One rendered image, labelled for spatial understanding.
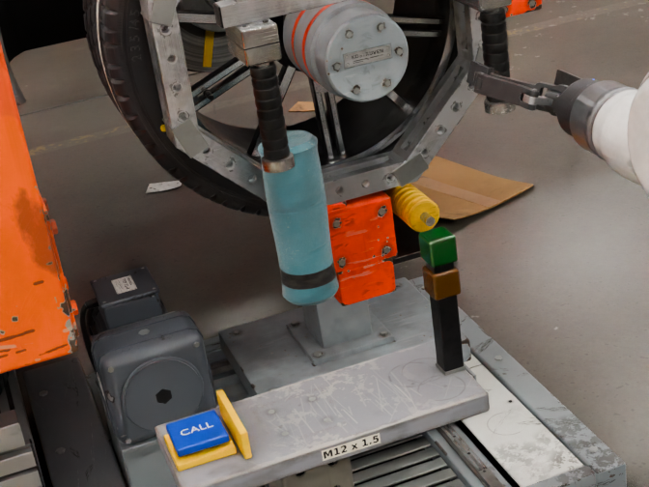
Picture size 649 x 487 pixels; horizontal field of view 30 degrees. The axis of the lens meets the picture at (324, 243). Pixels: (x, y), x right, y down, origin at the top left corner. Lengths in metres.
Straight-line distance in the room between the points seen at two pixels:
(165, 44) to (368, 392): 0.58
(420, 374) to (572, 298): 1.13
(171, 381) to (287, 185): 0.42
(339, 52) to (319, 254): 0.31
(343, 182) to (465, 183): 1.51
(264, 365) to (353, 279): 0.31
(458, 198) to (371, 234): 1.36
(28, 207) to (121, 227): 1.84
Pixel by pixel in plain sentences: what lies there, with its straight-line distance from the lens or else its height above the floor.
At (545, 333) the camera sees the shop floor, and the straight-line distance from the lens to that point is 2.67.
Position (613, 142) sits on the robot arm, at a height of 0.84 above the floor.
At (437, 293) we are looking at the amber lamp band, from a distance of 1.63.
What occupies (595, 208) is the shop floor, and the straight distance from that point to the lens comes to 3.24.
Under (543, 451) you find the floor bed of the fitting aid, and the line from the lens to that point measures 2.18.
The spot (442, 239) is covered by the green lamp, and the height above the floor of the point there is 0.66.
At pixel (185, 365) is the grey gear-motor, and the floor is 0.36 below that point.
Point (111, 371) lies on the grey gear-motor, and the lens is 1.99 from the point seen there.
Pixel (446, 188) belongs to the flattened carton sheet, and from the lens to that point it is 3.40.
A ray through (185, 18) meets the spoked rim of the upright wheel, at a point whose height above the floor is 0.90.
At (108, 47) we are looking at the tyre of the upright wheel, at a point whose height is 0.89.
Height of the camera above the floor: 1.35
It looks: 25 degrees down
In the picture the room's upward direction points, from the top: 8 degrees counter-clockwise
